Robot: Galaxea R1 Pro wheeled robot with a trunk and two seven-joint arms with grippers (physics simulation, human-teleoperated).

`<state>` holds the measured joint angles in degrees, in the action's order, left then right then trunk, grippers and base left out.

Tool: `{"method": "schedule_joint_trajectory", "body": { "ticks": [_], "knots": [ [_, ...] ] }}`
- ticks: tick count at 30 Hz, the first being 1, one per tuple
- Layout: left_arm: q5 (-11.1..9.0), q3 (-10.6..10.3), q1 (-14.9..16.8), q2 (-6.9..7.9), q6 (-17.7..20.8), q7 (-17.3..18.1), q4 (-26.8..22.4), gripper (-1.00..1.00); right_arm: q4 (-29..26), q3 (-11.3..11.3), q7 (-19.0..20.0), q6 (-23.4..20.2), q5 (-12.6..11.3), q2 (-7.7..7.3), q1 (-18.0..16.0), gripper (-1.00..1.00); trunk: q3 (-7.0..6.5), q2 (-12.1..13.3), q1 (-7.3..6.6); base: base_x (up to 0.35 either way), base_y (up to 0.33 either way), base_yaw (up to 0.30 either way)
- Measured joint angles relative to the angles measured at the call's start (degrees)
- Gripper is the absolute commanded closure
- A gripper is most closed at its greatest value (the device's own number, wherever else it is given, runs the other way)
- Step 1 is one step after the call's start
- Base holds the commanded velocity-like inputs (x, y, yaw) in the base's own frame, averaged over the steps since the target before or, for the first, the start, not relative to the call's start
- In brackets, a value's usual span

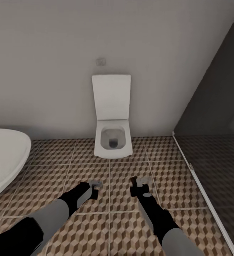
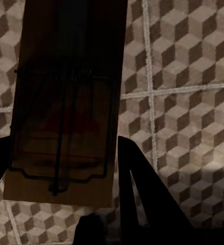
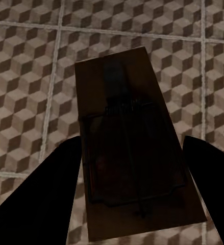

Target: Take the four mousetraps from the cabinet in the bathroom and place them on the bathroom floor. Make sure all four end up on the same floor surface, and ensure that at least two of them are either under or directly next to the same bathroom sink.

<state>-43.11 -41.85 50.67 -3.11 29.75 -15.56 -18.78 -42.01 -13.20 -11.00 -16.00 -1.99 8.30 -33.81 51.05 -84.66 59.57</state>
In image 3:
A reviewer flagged mousetrap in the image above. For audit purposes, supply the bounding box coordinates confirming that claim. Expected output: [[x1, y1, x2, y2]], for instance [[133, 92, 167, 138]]
[[74, 46, 207, 242]]

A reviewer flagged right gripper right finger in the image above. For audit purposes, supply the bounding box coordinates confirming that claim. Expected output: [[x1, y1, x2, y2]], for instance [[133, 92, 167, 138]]
[[182, 136, 224, 245]]

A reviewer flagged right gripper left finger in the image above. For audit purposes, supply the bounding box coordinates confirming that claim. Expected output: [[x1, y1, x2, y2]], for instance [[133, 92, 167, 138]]
[[0, 136, 82, 245]]

